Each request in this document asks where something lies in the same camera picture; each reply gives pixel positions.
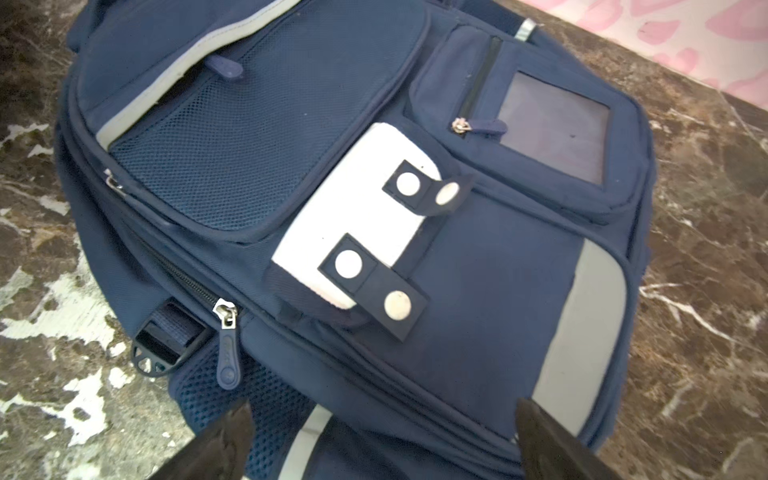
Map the navy blue student backpack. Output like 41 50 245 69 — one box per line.
55 1 656 479

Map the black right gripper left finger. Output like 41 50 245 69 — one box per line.
149 400 254 480

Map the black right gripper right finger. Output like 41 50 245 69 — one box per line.
515 398 621 480

